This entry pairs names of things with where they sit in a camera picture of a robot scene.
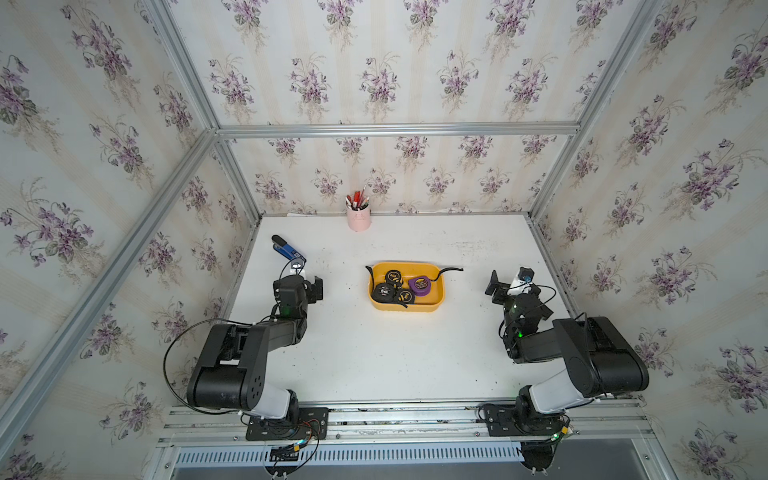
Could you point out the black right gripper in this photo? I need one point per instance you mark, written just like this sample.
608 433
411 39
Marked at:
501 291

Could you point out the red pens in cup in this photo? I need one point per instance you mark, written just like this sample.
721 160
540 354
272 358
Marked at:
357 201

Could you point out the aluminium front rail frame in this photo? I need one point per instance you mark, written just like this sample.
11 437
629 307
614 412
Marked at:
602 438

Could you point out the pink pen holder cup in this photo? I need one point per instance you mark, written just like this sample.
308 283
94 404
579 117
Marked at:
359 220

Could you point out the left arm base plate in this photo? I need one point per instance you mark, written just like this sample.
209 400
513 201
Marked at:
288 423

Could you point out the blue black utility knife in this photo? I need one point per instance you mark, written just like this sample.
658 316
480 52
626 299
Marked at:
294 258

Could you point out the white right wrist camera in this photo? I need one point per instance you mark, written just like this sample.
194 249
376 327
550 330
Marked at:
522 280

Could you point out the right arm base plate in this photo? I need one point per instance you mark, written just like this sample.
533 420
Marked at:
511 421

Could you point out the yellow plastic storage box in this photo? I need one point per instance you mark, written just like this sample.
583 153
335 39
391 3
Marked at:
427 304

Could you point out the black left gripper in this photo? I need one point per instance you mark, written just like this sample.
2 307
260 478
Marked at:
313 291

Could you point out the purple tape measure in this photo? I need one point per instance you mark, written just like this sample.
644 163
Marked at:
421 286

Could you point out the black yellow tape measure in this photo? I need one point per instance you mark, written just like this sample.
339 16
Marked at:
383 293
394 277
405 297

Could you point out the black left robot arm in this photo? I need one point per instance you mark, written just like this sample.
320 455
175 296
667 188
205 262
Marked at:
230 373

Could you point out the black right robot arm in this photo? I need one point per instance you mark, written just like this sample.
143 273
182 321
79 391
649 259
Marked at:
597 359

